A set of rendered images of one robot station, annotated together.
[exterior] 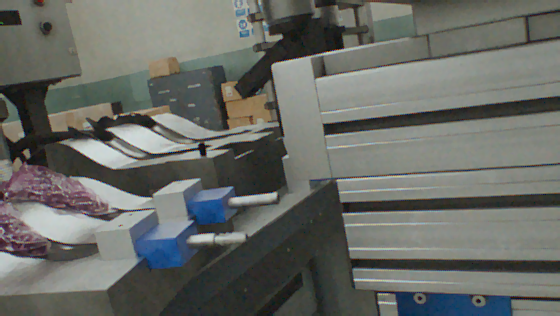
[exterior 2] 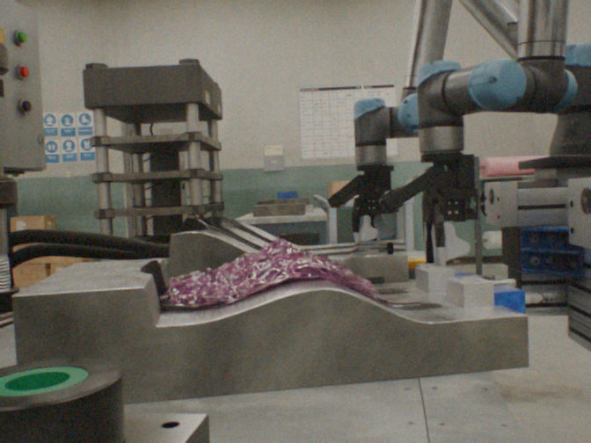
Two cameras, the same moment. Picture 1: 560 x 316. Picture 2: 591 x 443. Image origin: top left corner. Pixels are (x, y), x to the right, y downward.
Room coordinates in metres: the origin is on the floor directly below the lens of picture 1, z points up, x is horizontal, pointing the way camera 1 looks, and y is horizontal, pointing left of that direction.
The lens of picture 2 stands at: (-0.12, 0.62, 0.99)
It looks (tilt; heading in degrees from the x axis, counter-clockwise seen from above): 3 degrees down; 335
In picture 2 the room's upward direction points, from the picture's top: 2 degrees counter-clockwise
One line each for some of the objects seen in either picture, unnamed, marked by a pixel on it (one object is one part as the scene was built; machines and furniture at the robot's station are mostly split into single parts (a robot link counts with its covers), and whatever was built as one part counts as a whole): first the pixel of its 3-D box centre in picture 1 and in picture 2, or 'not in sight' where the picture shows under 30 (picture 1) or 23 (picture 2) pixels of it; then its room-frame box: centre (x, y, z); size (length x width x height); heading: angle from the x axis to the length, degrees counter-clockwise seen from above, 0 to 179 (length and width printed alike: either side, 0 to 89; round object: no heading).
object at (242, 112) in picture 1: (253, 105); (52, 250); (7.63, 0.30, 0.42); 0.86 x 0.33 x 0.83; 64
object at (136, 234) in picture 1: (178, 243); (507, 300); (0.42, 0.11, 0.86); 0.13 x 0.05 x 0.05; 74
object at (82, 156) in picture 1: (155, 158); (264, 263); (0.89, 0.23, 0.87); 0.50 x 0.26 x 0.14; 57
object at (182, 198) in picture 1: (221, 204); (468, 286); (0.52, 0.08, 0.86); 0.13 x 0.05 x 0.05; 74
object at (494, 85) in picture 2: not in sight; (491, 88); (0.63, -0.07, 1.14); 0.11 x 0.11 x 0.08; 4
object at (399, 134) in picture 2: not in sight; (413, 120); (1.05, -0.22, 1.14); 0.11 x 0.11 x 0.08; 58
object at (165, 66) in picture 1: (163, 67); not in sight; (8.15, 1.62, 1.26); 0.42 x 0.33 x 0.29; 64
